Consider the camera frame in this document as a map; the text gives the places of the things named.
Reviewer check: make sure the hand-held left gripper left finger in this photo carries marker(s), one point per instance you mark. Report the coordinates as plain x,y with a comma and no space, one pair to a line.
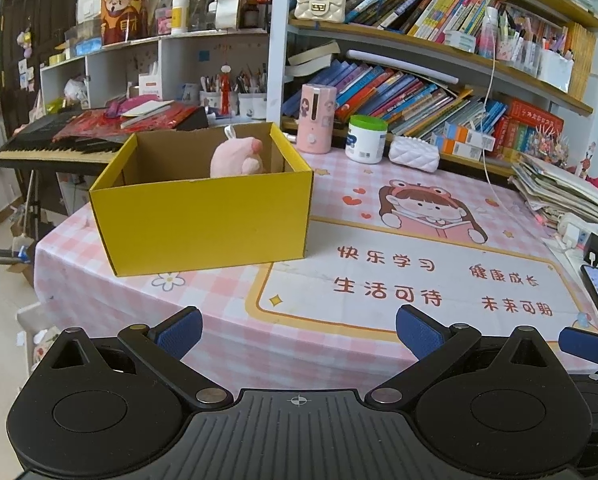
179,332

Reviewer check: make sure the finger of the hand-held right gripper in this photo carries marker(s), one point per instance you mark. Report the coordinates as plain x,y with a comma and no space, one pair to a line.
584,345

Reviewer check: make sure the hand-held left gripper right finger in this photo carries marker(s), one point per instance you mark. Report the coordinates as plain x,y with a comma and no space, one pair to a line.
419,332

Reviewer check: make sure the yellow cardboard box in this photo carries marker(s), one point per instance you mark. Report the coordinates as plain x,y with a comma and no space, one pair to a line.
204,225

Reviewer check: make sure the pink pig plush toy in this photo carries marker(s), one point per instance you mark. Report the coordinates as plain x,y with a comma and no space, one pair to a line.
234,157

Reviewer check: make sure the black charger plug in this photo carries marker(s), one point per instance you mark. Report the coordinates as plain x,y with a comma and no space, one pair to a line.
594,249

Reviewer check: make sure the white power strip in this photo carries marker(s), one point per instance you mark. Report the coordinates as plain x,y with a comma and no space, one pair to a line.
574,232

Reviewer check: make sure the white storage bin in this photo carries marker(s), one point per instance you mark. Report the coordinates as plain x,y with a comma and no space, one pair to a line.
36,340

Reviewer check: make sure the stack of paper booklets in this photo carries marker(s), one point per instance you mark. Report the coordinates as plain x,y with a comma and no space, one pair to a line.
559,190

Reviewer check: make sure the white quilted purse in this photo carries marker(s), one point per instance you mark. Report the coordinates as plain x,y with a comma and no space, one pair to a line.
414,155

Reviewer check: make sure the orange white box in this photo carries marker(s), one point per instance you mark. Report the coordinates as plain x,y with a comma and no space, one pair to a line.
471,135
454,147

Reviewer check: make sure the keyboard stand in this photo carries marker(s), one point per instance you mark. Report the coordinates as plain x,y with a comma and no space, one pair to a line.
33,205

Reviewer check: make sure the white jar green lid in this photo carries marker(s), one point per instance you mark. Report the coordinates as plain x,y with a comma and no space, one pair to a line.
366,142

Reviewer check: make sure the sparkly ornament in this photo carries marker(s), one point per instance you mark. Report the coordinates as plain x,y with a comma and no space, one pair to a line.
551,145

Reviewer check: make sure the pile of red packets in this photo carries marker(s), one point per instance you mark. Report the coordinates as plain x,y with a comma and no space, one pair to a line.
129,125

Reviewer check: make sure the small clear bottle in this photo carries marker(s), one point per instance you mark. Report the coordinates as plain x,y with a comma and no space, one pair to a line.
292,139

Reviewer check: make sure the black electronic keyboard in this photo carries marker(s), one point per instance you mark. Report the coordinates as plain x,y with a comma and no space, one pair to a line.
44,147

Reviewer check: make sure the set of red books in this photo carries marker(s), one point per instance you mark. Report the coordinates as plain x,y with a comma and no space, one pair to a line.
524,122

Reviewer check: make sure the white pen cup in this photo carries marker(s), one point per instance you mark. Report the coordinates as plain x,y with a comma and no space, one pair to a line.
251,106
210,102

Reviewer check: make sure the pink cylindrical humidifier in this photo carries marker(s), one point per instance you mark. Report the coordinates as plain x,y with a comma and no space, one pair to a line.
316,120

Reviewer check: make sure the row of leaning books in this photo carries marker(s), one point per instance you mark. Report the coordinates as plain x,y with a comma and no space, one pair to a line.
399,95

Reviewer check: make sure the red white small box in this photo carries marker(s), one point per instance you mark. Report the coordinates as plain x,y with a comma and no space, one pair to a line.
151,87

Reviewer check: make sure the red white slim figure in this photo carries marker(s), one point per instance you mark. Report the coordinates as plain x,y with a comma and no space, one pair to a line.
226,90

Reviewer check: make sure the white plush toy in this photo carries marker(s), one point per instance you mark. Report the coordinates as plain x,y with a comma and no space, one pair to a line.
75,91

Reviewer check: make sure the white rolled paper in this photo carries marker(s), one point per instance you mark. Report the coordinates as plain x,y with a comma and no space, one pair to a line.
404,66

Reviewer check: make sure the white low shelf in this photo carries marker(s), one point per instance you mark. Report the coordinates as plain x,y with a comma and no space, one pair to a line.
179,57

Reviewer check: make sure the white pen organizer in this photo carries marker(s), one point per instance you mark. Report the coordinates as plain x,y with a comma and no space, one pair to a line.
554,70

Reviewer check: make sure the wooden bookshelf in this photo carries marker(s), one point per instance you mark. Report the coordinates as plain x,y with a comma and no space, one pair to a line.
404,42

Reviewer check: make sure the thick flat books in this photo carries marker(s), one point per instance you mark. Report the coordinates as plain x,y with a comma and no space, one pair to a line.
311,60

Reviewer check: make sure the pink blue spray bottle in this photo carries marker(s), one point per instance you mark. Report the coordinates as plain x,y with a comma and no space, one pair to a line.
489,35

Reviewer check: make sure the white bottle yellow label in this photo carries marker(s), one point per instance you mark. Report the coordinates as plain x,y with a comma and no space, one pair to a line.
180,17

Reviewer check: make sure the fortune god figure box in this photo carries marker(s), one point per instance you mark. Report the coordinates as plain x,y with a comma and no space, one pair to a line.
124,15

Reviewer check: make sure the row of upright books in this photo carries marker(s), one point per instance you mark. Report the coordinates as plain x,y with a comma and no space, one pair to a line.
429,7

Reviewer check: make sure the dark wooden door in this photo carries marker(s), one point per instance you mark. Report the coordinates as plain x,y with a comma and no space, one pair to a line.
34,10

